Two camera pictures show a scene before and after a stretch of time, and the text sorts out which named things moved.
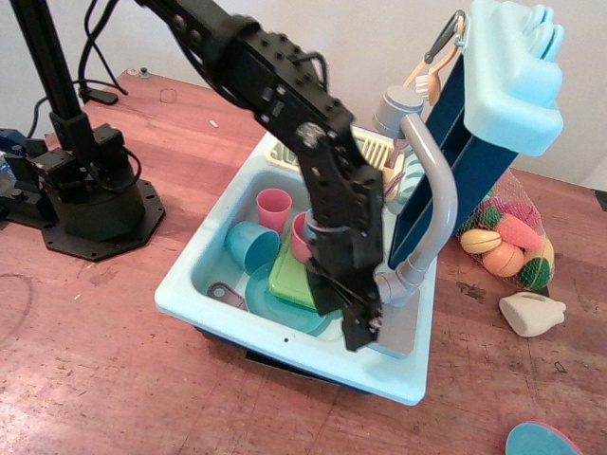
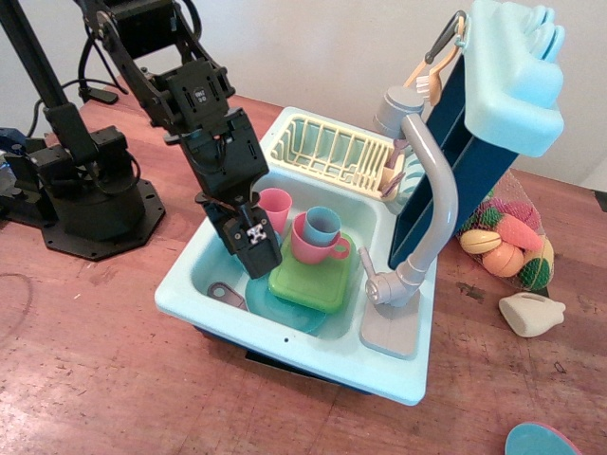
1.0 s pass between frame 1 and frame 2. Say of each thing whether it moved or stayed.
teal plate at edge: stayed
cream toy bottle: stayed
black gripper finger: moved
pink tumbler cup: stayed
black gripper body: moved
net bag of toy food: stayed
